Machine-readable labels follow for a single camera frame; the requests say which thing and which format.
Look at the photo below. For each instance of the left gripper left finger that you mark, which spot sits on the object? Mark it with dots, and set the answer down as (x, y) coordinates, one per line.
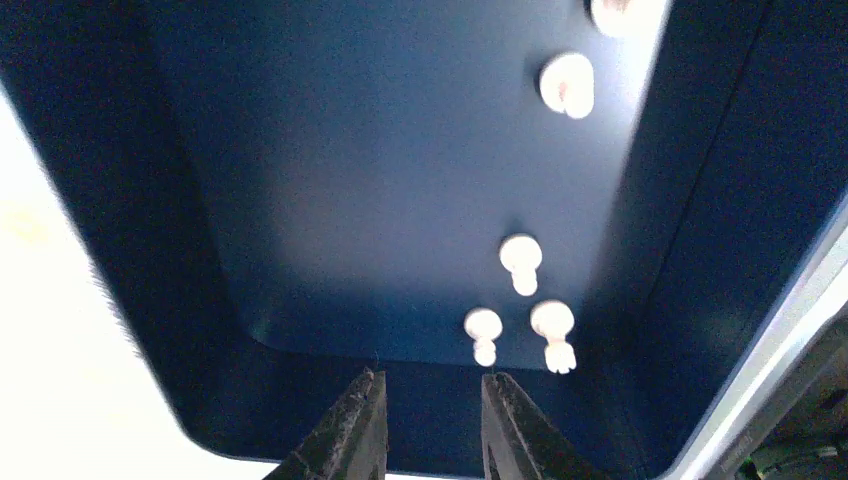
(351, 440)

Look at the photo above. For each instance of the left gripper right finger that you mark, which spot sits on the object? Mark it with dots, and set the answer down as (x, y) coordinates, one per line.
(520, 442)

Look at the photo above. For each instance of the white pawn in tray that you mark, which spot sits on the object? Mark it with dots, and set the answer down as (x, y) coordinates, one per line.
(521, 255)
(483, 326)

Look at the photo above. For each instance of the white rook in tray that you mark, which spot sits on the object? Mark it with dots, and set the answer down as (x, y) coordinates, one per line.
(553, 320)

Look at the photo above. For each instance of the dark blue plastic tray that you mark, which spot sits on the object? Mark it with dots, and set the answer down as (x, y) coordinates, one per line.
(280, 194)

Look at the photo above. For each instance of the white piece tray far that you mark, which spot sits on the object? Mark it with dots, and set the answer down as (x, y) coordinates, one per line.
(566, 85)

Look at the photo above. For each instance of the aluminium rail frame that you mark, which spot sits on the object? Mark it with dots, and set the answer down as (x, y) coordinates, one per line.
(805, 309)

